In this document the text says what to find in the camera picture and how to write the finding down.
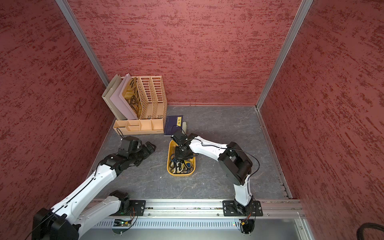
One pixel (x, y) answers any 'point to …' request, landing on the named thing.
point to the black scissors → (179, 166)
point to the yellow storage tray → (172, 144)
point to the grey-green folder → (107, 93)
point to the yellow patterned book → (131, 93)
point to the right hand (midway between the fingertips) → (179, 160)
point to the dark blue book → (171, 121)
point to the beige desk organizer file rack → (152, 104)
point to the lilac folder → (119, 101)
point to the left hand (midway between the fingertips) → (151, 154)
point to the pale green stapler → (184, 127)
